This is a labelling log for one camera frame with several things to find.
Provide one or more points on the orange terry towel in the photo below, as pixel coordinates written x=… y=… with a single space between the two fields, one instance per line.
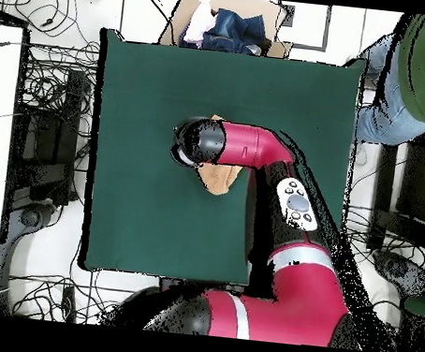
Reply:
x=217 y=182

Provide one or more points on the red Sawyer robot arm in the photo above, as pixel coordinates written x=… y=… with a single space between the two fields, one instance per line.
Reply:
x=298 y=294

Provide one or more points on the dark green tablecloth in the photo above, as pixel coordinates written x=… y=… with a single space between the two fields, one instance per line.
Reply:
x=139 y=194

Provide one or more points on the blue jeans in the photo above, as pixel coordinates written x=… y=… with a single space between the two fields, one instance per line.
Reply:
x=231 y=31

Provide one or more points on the pink garment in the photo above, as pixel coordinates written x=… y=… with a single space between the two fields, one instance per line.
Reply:
x=198 y=27

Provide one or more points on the black floor stand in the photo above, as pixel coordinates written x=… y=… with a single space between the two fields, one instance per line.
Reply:
x=72 y=112

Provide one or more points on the cardboard box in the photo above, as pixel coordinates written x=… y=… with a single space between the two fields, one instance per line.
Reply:
x=253 y=7

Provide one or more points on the grey stand base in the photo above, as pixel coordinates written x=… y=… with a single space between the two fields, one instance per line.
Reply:
x=29 y=217
x=398 y=269

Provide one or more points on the black power strip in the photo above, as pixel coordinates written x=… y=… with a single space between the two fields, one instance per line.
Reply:
x=69 y=304

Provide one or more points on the black furniture frame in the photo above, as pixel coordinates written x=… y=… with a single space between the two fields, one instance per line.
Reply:
x=385 y=175

